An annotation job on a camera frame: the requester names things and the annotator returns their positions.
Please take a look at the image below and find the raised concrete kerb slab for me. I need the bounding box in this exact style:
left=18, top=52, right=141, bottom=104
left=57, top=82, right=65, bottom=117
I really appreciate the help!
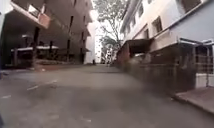
left=173, top=86, right=214, bottom=118

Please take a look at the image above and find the brown multi-storey building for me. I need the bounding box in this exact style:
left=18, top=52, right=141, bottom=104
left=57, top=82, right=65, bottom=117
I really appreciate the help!
left=0, top=0, right=95, bottom=70

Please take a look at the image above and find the pale distant building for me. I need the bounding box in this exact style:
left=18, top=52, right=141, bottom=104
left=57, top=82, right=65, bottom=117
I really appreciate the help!
left=84, top=9, right=106, bottom=65

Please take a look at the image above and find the metal railing fence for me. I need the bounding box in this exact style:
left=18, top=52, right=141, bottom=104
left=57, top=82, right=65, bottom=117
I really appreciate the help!
left=123, top=37, right=214, bottom=94

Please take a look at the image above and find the grey asphalt road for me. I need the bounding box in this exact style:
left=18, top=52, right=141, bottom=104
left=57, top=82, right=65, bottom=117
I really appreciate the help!
left=0, top=63, right=214, bottom=128

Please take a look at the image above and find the white building with windows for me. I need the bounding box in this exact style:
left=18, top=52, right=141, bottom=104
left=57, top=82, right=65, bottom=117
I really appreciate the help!
left=115, top=0, right=214, bottom=89

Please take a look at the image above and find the tall leafy tree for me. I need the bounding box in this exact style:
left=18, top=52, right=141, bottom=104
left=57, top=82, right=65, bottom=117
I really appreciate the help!
left=92, top=0, right=129, bottom=64

